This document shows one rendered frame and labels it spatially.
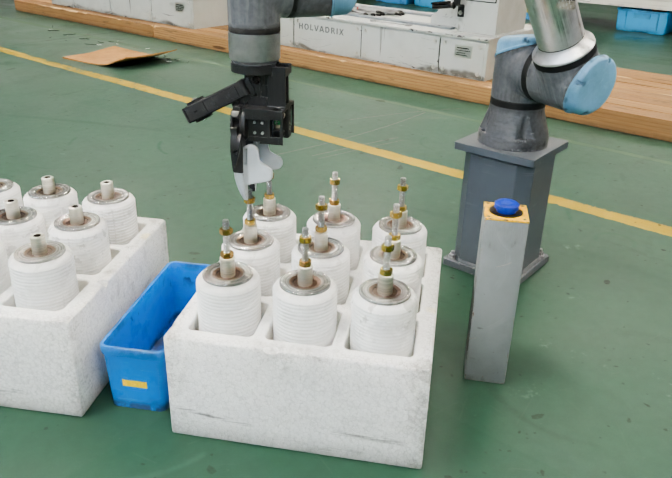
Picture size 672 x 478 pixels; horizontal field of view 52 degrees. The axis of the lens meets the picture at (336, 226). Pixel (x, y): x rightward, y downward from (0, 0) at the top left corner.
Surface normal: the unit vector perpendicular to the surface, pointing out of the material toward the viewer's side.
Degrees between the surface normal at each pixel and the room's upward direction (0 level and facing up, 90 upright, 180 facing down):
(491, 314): 90
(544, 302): 0
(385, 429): 90
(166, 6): 90
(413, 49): 90
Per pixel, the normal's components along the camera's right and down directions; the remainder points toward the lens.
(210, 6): 0.77, 0.28
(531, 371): 0.03, -0.91
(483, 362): -0.18, 0.40
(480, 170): -0.63, 0.31
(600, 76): 0.53, 0.47
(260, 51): 0.30, 0.40
